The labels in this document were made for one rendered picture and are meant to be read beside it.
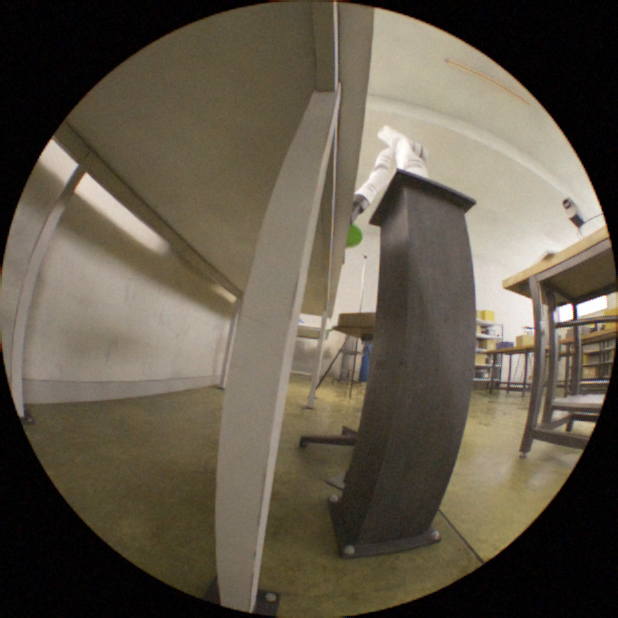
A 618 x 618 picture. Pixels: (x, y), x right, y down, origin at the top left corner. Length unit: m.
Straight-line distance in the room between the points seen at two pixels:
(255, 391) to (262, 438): 0.04
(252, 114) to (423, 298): 0.53
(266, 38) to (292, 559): 0.93
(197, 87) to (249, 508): 0.66
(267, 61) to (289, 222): 0.38
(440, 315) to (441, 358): 0.08
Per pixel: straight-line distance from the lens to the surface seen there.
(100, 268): 1.07
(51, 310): 0.99
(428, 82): 4.10
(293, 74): 0.49
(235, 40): 0.51
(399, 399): 0.40
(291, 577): 0.50
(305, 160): 0.24
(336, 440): 1.02
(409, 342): 0.40
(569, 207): 1.49
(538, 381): 1.28
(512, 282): 1.46
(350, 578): 0.52
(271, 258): 0.17
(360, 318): 0.87
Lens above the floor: 0.42
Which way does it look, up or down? 12 degrees up
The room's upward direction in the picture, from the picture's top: 9 degrees clockwise
